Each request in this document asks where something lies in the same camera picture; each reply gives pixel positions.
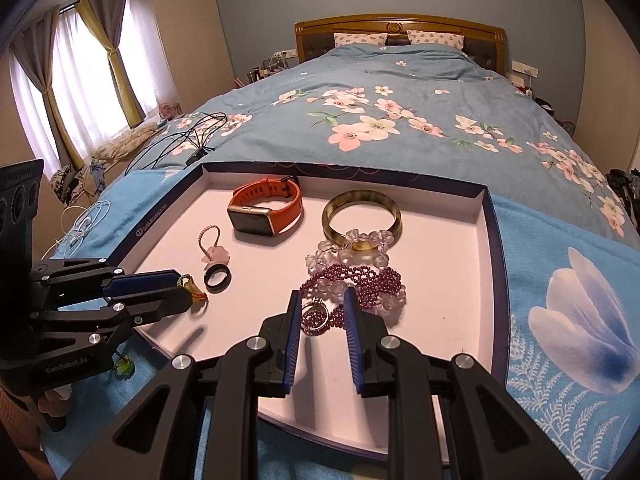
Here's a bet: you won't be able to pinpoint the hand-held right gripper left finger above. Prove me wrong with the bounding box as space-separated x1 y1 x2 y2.
47 290 303 480

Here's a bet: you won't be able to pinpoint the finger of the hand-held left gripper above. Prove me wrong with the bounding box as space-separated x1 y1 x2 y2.
30 289 194 349
30 257 188 311

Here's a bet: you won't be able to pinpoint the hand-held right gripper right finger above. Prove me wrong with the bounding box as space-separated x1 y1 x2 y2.
343 289 596 480

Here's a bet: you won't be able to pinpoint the amber pendant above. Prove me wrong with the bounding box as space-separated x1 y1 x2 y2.
177 274 208 312

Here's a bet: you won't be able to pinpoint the black ring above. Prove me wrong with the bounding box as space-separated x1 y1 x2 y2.
203 262 234 294

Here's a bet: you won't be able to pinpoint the pink charm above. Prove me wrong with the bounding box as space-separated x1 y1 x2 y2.
199 225 232 264

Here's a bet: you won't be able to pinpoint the purple bead bracelet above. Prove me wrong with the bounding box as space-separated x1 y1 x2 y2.
299 262 407 335

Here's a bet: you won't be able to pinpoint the dark blue box tray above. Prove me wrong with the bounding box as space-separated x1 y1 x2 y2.
102 160 511 463

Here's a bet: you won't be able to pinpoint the clear crystal bead bracelet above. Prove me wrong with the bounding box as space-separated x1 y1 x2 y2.
305 228 391 269

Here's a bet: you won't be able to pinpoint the person's left forearm pink sleeve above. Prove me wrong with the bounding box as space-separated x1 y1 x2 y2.
0 387 43 457

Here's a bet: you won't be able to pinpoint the pile of clothes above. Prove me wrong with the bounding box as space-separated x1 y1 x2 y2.
50 160 108 206

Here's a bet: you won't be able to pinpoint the orange smartwatch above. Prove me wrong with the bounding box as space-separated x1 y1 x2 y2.
226 176 304 235

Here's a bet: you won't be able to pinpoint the beige fluffy cushion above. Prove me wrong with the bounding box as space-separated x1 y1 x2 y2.
92 124 156 161

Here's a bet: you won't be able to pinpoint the green brown bangle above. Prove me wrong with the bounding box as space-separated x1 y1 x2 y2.
321 189 402 252

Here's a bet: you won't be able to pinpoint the white sheer curtain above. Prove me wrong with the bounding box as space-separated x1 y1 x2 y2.
10 0 173 162

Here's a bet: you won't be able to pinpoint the grey olive curtain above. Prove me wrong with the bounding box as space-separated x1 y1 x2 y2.
75 0 147 129
10 5 87 167

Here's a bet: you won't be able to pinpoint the blue floral duvet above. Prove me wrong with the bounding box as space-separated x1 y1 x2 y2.
125 42 640 241

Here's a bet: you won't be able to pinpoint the wooden bed headboard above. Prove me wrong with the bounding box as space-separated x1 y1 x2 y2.
294 14 508 75

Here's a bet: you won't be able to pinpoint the white patterned pillow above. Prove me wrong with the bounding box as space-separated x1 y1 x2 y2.
333 32 388 49
406 30 465 51

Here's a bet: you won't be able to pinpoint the dark clothes heap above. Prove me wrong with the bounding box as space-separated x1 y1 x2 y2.
605 170 640 207

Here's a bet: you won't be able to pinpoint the white cable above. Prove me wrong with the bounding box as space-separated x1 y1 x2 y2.
60 200 111 249

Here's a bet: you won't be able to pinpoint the black cables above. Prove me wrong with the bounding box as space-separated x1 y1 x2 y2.
124 112 228 176

